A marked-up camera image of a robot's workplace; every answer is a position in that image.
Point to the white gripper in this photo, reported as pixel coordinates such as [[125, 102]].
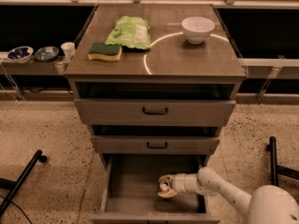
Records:
[[179, 183]]

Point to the orange soda can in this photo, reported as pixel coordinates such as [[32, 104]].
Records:
[[164, 185]]

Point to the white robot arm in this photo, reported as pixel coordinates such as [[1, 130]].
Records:
[[267, 205]]

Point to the bottom grey open drawer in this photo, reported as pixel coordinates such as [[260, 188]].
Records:
[[131, 192]]

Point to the middle grey drawer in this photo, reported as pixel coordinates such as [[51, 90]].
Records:
[[154, 145]]

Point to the grey wooden drawer cabinet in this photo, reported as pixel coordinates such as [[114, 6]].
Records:
[[173, 68]]

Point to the top grey drawer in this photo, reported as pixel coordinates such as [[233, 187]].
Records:
[[208, 113]]

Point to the black right stand leg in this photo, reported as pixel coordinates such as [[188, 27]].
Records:
[[276, 169]]

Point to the black stand leg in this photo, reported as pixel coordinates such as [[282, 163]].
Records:
[[276, 169], [13, 187]]

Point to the green yellow sponge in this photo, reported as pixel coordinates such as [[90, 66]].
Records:
[[103, 52]]

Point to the black left stand leg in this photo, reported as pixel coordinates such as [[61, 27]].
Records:
[[13, 187]]

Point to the white bowl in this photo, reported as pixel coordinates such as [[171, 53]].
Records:
[[197, 29]]

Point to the green snack bag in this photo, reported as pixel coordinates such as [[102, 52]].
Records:
[[130, 32]]

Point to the white paper cup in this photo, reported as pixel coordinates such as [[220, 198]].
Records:
[[68, 49]]

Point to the dark blue shallow bowl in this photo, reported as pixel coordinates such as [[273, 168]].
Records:
[[47, 54]]

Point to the blue patterned bowl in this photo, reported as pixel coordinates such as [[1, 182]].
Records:
[[21, 54]]

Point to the side shelf ledge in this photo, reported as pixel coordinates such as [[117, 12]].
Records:
[[33, 67]]

